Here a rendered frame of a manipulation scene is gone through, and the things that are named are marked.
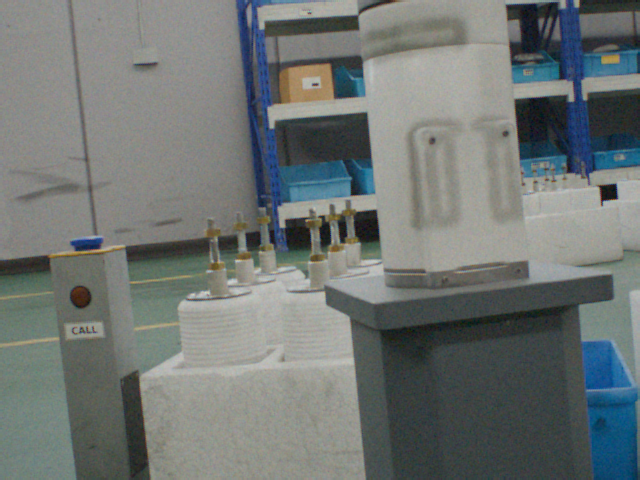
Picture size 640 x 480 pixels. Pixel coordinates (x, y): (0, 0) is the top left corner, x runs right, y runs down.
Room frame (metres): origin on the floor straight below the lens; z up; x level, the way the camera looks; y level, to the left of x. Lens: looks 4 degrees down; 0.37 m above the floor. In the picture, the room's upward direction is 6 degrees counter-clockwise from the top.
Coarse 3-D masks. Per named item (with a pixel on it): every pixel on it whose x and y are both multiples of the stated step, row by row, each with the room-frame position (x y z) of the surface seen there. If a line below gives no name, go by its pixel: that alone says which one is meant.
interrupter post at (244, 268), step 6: (240, 264) 1.24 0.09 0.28; (246, 264) 1.24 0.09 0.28; (252, 264) 1.25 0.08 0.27; (240, 270) 1.24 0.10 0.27; (246, 270) 1.24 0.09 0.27; (252, 270) 1.25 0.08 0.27; (240, 276) 1.24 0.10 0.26; (246, 276) 1.24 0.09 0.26; (252, 276) 1.25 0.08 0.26; (240, 282) 1.24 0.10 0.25; (246, 282) 1.24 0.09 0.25
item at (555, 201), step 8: (552, 168) 3.36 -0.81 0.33; (552, 176) 3.36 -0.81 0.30; (552, 184) 3.35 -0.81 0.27; (544, 192) 3.35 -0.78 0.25; (552, 192) 3.32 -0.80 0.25; (560, 192) 3.32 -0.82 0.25; (568, 192) 3.34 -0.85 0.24; (544, 200) 3.34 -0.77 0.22; (552, 200) 3.32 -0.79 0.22; (560, 200) 3.32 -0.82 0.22; (568, 200) 3.33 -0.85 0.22; (544, 208) 3.34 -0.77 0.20; (552, 208) 3.32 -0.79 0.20; (560, 208) 3.32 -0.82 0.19; (568, 208) 3.33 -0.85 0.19
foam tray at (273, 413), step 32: (160, 384) 1.07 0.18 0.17; (192, 384) 1.06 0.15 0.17; (224, 384) 1.06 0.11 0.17; (256, 384) 1.05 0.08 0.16; (288, 384) 1.04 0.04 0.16; (320, 384) 1.04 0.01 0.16; (352, 384) 1.03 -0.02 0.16; (160, 416) 1.07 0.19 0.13; (192, 416) 1.07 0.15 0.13; (224, 416) 1.06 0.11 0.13; (256, 416) 1.05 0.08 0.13; (288, 416) 1.04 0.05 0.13; (320, 416) 1.04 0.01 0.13; (352, 416) 1.03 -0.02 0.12; (160, 448) 1.07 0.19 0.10; (192, 448) 1.07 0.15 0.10; (224, 448) 1.06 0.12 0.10; (256, 448) 1.05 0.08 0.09; (288, 448) 1.04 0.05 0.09; (320, 448) 1.04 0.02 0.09; (352, 448) 1.03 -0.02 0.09
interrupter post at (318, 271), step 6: (312, 264) 1.10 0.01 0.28; (318, 264) 1.10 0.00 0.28; (324, 264) 1.10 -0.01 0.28; (312, 270) 1.10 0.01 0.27; (318, 270) 1.10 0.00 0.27; (324, 270) 1.10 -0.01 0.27; (312, 276) 1.10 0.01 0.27; (318, 276) 1.10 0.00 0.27; (324, 276) 1.10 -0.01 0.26; (312, 282) 1.10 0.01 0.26; (318, 282) 1.10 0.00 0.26; (324, 282) 1.10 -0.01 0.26; (312, 288) 1.10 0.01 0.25
